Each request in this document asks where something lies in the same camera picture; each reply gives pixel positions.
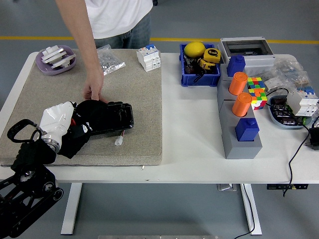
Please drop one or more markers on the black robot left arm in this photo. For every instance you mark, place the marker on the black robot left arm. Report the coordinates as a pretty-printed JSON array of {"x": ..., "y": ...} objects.
[{"x": 27, "y": 191}]

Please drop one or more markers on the person's right hand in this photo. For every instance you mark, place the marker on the person's right hand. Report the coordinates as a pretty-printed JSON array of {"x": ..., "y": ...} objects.
[{"x": 94, "y": 84}]

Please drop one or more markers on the grey box under table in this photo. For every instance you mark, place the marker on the grey box under table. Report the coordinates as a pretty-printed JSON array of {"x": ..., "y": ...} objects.
[{"x": 226, "y": 187}]

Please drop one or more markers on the white circuit breaker blue levers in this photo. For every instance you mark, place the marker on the white circuit breaker blue levers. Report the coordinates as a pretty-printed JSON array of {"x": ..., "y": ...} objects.
[{"x": 148, "y": 59}]

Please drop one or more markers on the colourful puzzle cube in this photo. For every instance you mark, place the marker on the colourful puzzle cube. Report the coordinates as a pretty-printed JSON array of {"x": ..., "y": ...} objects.
[
  {"x": 256, "y": 83},
  {"x": 259, "y": 99}
]

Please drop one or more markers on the orange cylinder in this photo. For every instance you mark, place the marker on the orange cylinder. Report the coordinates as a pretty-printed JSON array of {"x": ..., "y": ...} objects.
[
  {"x": 237, "y": 84},
  {"x": 241, "y": 105}
]

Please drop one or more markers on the purple tray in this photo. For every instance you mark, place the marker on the purple tray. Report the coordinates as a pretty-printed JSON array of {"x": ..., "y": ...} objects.
[{"x": 56, "y": 71}]

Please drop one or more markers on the large yellow black tape measure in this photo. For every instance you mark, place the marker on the large yellow black tape measure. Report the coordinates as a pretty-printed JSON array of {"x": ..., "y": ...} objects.
[{"x": 212, "y": 54}]

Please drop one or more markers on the grey electrical enclosure box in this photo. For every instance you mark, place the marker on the grey electrical enclosure box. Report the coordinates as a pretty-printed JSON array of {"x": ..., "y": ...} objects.
[{"x": 258, "y": 62}]

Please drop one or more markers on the white table leg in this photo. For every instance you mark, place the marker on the white table leg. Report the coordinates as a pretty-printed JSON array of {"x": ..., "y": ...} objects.
[
  {"x": 256, "y": 227},
  {"x": 71, "y": 211}
]

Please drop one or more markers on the black power plug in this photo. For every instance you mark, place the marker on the black power plug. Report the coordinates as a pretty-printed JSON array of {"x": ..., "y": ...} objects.
[{"x": 314, "y": 139}]

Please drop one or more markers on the white circuit breaker stack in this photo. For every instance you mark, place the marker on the white circuit breaker stack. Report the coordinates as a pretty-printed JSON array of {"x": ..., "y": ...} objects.
[{"x": 303, "y": 101}]

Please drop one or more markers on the person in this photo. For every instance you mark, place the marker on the person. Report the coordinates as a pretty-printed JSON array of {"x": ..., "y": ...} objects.
[{"x": 117, "y": 17}]

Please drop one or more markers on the yellow rounded object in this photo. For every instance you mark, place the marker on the yellow rounded object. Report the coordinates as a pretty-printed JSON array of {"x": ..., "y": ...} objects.
[{"x": 194, "y": 49}]

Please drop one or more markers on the black table control panel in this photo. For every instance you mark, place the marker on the black table control panel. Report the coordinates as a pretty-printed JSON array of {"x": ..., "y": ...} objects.
[{"x": 274, "y": 186}]

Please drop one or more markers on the clear bag of nuts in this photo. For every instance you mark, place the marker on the clear bag of nuts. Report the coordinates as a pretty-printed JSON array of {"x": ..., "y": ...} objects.
[{"x": 111, "y": 62}]

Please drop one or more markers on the grey peg holder block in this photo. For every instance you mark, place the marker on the grey peg holder block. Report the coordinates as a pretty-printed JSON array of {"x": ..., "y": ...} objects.
[{"x": 241, "y": 150}]

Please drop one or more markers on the small yellow black tape measure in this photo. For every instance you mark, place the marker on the small yellow black tape measure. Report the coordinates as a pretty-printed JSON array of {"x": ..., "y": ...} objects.
[{"x": 206, "y": 64}]

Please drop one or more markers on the blue plastic bin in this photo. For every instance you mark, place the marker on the blue plastic bin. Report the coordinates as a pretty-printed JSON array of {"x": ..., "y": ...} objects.
[{"x": 199, "y": 79}]

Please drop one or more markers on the grey-brown mat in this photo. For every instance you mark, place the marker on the grey-brown mat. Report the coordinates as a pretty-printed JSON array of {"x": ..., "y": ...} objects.
[{"x": 137, "y": 99}]

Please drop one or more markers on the white plastic bracket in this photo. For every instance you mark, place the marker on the white plastic bracket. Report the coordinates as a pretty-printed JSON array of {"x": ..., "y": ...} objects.
[
  {"x": 53, "y": 53},
  {"x": 63, "y": 62}
]

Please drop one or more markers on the blue block with knob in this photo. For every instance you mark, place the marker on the blue block with knob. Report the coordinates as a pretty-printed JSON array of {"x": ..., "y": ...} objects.
[
  {"x": 246, "y": 130},
  {"x": 235, "y": 66}
]

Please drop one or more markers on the blue-grey tray of electronics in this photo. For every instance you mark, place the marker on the blue-grey tray of electronics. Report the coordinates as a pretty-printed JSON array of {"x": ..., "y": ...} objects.
[{"x": 281, "y": 117}]

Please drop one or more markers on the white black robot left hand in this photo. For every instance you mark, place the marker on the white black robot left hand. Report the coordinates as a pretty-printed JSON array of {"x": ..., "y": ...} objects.
[{"x": 56, "y": 119}]

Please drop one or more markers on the black plastic-wrapped panel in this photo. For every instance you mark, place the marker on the black plastic-wrapped panel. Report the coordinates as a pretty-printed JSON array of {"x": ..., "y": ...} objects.
[{"x": 117, "y": 117}]

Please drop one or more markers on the person's right forearm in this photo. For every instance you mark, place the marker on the person's right forearm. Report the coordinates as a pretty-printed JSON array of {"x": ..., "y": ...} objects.
[{"x": 81, "y": 32}]

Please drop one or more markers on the clear bags of parts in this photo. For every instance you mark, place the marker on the clear bags of parts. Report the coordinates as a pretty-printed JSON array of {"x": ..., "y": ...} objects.
[{"x": 286, "y": 72}]

